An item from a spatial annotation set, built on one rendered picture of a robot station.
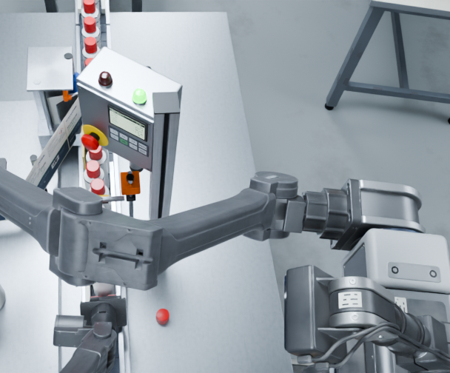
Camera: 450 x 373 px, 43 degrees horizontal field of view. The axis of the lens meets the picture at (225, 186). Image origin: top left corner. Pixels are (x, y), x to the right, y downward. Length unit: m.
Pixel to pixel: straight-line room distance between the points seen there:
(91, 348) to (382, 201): 0.60
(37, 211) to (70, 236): 0.08
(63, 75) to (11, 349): 0.68
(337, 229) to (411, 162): 2.05
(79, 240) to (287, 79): 2.45
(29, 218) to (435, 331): 0.54
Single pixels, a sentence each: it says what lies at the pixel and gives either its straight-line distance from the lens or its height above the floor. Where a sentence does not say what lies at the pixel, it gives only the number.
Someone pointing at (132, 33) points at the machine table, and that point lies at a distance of 2.00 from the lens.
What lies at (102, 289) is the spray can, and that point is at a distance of 1.37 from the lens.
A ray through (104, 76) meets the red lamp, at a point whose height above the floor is 1.50.
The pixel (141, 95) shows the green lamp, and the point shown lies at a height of 1.49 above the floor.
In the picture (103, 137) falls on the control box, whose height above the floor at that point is 1.34.
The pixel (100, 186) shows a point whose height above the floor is 1.08.
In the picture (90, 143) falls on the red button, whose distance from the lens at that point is 1.14.
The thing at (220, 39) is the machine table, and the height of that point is 0.83.
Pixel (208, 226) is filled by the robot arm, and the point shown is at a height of 1.60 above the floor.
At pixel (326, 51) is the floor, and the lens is 3.25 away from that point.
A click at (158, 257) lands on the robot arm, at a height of 1.66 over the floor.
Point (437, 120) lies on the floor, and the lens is 3.21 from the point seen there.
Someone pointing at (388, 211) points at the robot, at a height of 1.50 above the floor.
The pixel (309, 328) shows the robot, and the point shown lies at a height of 1.73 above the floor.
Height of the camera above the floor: 2.30
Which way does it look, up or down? 61 degrees down
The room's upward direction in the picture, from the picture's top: 16 degrees clockwise
